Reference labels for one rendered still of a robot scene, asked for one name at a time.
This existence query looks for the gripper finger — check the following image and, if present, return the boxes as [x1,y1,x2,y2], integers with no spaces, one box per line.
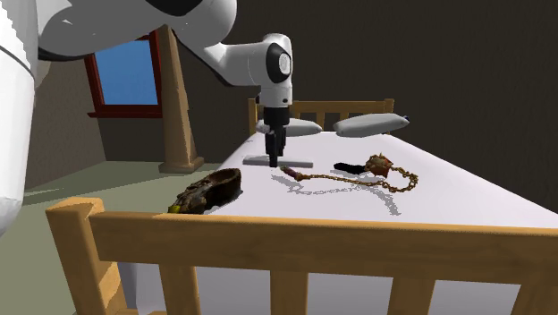
[265,131,287,168]

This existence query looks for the wooden bed with white sheet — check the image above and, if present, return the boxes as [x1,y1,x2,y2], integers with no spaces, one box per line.
[45,98,558,315]

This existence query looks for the small black object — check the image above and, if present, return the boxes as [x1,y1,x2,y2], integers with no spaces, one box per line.
[333,162,368,175]

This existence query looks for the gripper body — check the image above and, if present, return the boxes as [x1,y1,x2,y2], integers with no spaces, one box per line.
[263,106,292,136]

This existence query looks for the red framed window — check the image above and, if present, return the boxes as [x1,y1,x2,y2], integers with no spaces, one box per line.
[83,29,165,120]

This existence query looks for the wooden pillar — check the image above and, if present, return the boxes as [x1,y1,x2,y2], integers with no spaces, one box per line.
[156,24,206,175]

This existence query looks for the grey flat slab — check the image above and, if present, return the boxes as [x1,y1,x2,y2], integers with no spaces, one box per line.
[241,154,315,169]

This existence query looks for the chain flail with spiked ball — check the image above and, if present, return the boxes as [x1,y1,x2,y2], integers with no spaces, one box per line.
[280,152,419,194]

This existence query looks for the grey pillow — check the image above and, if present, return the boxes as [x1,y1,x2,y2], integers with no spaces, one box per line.
[255,117,324,138]
[333,113,410,139]

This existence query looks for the brown leather gauntlet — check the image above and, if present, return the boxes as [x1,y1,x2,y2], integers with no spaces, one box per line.
[167,167,242,216]

